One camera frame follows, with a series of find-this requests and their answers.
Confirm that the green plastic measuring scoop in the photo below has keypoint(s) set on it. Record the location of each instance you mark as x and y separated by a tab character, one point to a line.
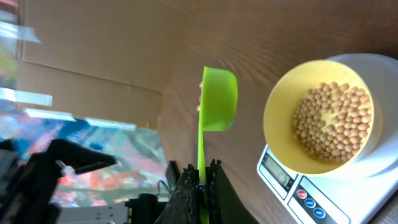
217	112

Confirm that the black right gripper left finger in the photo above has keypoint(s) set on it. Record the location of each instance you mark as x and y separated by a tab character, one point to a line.
184	205

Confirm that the yellow plastic bowl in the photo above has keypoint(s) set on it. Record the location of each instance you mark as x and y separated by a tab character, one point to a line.
282	103

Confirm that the colourful foil bag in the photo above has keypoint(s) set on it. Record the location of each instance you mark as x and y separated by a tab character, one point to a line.
29	120

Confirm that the brown cardboard panel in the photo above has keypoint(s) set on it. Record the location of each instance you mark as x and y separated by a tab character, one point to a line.
102	59

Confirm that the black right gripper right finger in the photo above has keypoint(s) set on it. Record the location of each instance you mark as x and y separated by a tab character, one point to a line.
224	205

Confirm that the soybeans in yellow bowl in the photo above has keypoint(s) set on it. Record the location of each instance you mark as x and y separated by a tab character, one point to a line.
332	122

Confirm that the white digital kitchen scale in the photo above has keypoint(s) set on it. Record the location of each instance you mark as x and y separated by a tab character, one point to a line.
364	187

